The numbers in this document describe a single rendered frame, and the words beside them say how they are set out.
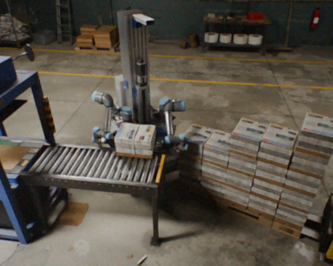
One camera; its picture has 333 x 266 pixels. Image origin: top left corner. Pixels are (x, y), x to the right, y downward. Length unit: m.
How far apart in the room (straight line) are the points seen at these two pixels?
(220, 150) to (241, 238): 0.98
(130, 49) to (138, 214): 1.88
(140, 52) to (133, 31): 0.25
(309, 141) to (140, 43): 1.98
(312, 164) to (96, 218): 2.34
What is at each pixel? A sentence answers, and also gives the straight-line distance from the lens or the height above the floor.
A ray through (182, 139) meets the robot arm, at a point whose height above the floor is 0.94.
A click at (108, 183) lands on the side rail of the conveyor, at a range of 2.78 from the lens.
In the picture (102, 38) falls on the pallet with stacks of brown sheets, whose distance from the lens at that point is 9.00.
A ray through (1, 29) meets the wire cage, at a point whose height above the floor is 0.58.
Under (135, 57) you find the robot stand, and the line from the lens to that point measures 3.42.
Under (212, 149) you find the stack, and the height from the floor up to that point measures 0.81.
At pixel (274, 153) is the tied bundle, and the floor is 0.98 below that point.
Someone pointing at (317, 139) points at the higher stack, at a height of 1.23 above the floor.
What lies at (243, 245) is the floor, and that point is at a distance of 3.37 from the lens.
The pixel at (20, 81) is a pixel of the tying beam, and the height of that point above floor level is 1.55.
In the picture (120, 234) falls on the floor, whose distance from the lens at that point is 3.38.
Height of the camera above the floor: 2.64
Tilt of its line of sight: 33 degrees down
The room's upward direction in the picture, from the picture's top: straight up
